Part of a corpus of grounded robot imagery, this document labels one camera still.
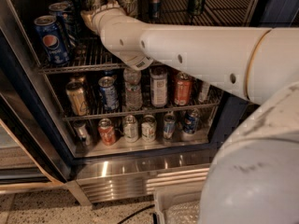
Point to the clear water bottle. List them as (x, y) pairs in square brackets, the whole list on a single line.
[(133, 94)]

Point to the blue silver bottom can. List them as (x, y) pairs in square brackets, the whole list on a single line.
[(169, 125)]

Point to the front blue Pepsi can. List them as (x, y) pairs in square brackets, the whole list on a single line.
[(53, 39)]

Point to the white can bottom shelf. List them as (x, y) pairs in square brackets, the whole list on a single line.
[(130, 128)]

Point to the silver slim can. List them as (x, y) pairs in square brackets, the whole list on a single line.
[(203, 93)]

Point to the open fridge glass door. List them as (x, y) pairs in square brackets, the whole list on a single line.
[(28, 158)]

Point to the gold can middle shelf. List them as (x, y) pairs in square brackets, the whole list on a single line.
[(77, 97)]

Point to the blue Pepsi bottom can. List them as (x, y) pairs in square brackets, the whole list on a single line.
[(191, 121)]

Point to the white 7up can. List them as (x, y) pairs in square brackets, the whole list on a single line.
[(94, 4), (130, 7)]

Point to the slim dark energy can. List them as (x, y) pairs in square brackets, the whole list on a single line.
[(154, 9)]

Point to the red can bottom shelf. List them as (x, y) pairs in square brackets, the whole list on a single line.
[(107, 132)]

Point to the top wire fridge shelf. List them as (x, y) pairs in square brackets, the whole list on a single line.
[(91, 55)]

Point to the bubble wrap sheet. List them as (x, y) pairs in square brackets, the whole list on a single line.
[(183, 213)]

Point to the middle wire fridge shelf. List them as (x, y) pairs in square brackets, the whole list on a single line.
[(59, 77)]

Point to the orange can middle shelf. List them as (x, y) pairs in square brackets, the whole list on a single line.
[(182, 89)]

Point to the tall white labelled can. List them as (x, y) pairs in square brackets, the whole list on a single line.
[(158, 86)]

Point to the wire fridge shelf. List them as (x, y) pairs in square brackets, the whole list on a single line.
[(91, 55), (59, 77)]

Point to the blue can middle shelf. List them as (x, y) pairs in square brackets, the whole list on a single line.
[(109, 93)]

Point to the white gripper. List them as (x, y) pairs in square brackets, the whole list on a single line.
[(97, 19)]

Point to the blue pepsi can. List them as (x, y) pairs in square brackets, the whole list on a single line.
[(191, 121), (63, 11), (53, 39), (74, 11)]

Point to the white plastic bin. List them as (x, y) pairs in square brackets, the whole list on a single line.
[(167, 196)]

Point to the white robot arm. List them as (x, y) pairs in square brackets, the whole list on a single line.
[(254, 178)]

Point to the silver can bottom left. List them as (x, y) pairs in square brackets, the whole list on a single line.
[(80, 127)]

